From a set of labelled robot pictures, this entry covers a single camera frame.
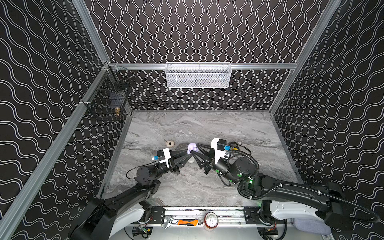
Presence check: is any adjustable wrench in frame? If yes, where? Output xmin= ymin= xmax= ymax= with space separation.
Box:
xmin=161 ymin=216 xmax=179 ymax=229

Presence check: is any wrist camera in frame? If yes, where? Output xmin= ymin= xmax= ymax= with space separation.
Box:
xmin=211 ymin=138 xmax=231 ymax=162
xmin=152 ymin=148 xmax=171 ymax=168

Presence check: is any beige earbud charging case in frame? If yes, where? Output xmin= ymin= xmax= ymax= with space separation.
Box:
xmin=166 ymin=140 xmax=175 ymax=148

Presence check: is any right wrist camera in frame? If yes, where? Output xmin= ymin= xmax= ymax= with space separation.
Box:
xmin=211 ymin=138 xmax=231 ymax=162

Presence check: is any yellow black tape measure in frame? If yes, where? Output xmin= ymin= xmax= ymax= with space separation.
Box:
xmin=229 ymin=142 xmax=252 ymax=156

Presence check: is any soda can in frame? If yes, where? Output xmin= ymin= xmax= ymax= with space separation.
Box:
xmin=204 ymin=212 xmax=219 ymax=231

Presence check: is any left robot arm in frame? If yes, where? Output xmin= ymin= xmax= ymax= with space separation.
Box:
xmin=68 ymin=149 xmax=199 ymax=240

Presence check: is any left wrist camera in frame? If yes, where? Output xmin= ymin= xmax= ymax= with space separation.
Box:
xmin=152 ymin=148 xmax=171 ymax=168

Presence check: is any purple round earbud case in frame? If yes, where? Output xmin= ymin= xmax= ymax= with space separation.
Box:
xmin=187 ymin=143 xmax=199 ymax=155

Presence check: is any white wire mesh basket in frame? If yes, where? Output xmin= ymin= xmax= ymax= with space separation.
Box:
xmin=165 ymin=62 xmax=232 ymax=89

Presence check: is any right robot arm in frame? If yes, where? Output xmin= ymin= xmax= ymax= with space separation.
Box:
xmin=187 ymin=144 xmax=381 ymax=230

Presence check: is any orange utility knife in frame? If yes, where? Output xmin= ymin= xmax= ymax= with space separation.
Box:
xmin=178 ymin=219 xmax=200 ymax=227

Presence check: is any brass object in basket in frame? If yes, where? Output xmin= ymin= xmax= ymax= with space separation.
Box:
xmin=115 ymin=107 xmax=121 ymax=117

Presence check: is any grey microphone windscreen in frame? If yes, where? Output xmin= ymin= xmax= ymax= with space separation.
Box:
xmin=293 ymin=219 xmax=332 ymax=236

